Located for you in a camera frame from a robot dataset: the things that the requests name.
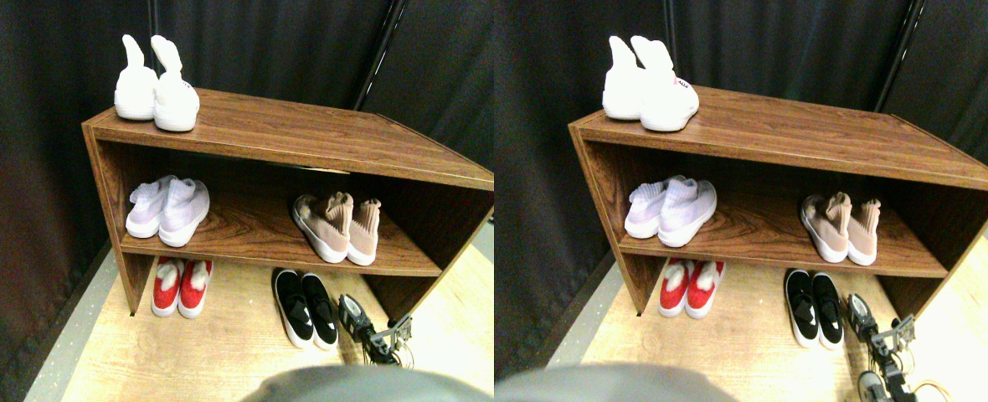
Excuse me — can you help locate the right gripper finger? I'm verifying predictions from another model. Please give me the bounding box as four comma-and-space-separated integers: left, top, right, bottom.
846, 293, 879, 338
337, 293, 374, 338

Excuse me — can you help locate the black shoe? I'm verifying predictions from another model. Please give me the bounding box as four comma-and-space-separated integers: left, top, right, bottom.
272, 268, 316, 349
300, 273, 340, 351
784, 269, 821, 349
810, 273, 845, 350

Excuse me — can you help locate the beige shoe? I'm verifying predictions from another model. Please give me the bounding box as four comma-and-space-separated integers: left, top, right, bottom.
800, 192, 852, 264
846, 198, 882, 267
292, 192, 354, 264
346, 198, 383, 267

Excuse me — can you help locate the brown shoe rack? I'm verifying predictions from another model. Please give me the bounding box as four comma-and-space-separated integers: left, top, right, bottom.
569, 86, 988, 323
82, 89, 494, 323

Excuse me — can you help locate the lilac shoe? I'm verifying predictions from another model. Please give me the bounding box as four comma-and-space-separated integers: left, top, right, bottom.
158, 178, 211, 248
126, 176, 178, 239
658, 178, 718, 248
625, 178, 679, 239

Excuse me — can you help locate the white shoe with red mark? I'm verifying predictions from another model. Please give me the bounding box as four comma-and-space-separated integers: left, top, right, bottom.
151, 34, 201, 132
630, 35, 700, 132

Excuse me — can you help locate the black bracket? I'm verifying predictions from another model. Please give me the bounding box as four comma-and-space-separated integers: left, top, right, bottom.
373, 314, 414, 349

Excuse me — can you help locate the orange wire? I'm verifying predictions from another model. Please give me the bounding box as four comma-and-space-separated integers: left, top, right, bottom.
908, 380, 952, 402

